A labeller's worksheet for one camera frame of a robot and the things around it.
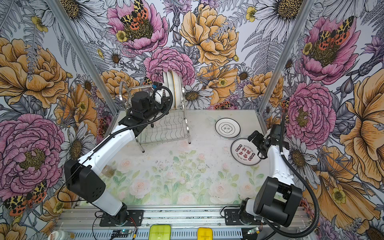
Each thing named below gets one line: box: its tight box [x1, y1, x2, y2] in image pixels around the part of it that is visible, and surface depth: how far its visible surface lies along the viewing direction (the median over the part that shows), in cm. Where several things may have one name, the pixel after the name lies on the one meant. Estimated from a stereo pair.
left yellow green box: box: [148, 224, 172, 240], surface depth 71 cm
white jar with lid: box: [47, 230, 76, 240], surface depth 64 cm
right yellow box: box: [197, 227, 214, 240], surface depth 71 cm
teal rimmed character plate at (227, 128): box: [215, 117, 241, 140], surface depth 111 cm
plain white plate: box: [230, 138, 263, 166], surface depth 99 cm
